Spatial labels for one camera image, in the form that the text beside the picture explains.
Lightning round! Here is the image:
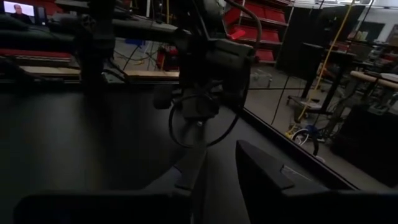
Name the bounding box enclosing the red box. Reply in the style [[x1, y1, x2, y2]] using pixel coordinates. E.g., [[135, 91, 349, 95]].
[[155, 44, 180, 72]]

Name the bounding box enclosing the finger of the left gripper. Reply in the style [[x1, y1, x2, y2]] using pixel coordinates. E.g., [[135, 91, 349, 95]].
[[188, 117, 210, 150]]

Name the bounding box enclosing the small lit monitor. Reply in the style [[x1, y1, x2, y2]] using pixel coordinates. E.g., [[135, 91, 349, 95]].
[[2, 0, 36, 19]]

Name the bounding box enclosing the black pedestal table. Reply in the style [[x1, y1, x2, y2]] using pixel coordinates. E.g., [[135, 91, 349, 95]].
[[287, 42, 359, 114]]

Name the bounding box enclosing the wooden workbench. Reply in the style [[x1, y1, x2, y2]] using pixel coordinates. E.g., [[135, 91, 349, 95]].
[[349, 70, 398, 91]]

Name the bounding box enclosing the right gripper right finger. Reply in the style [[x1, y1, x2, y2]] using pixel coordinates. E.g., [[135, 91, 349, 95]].
[[235, 139, 329, 224]]

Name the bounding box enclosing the red bin shelving rack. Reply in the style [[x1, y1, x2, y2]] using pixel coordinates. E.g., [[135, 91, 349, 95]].
[[223, 0, 293, 65]]

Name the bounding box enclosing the black equipment case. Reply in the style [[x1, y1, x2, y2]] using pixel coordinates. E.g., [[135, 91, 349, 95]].
[[330, 105, 398, 188]]

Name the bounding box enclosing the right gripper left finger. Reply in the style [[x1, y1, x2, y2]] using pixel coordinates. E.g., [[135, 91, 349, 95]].
[[173, 146, 208, 224]]

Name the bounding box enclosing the yellow pole stand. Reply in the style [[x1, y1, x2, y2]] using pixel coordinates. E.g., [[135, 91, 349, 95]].
[[284, 0, 356, 139]]

